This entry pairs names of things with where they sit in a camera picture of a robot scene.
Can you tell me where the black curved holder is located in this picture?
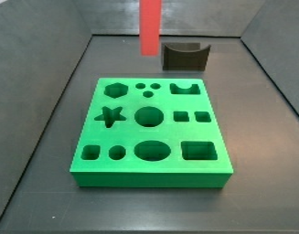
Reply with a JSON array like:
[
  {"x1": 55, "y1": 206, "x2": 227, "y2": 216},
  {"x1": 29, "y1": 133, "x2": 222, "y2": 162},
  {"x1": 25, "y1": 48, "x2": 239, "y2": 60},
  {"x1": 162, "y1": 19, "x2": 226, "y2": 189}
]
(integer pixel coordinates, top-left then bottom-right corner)
[{"x1": 162, "y1": 42, "x2": 211, "y2": 71}]

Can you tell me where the green shape-sorting block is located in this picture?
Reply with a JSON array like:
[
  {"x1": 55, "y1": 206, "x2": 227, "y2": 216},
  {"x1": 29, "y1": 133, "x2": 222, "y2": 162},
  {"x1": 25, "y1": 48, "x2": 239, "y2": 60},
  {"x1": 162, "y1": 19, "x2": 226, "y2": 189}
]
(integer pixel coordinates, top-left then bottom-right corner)
[{"x1": 69, "y1": 78, "x2": 234, "y2": 188}]

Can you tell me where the red double-square peg object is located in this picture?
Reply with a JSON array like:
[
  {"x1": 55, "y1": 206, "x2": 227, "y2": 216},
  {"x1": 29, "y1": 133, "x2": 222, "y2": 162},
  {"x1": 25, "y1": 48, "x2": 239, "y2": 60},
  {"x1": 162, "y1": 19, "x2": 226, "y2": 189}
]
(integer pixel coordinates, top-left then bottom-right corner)
[{"x1": 139, "y1": 0, "x2": 163, "y2": 56}]

